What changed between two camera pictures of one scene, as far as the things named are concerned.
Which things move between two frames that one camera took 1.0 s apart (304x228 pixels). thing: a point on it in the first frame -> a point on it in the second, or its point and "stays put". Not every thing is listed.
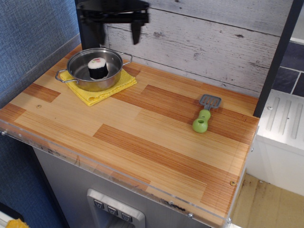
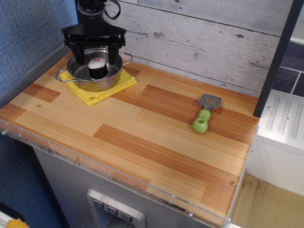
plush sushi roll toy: [98, 69] stays put
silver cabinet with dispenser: [88, 197] stays put
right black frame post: [277, 58] stays put
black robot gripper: [113, 11] -> [94, 32]
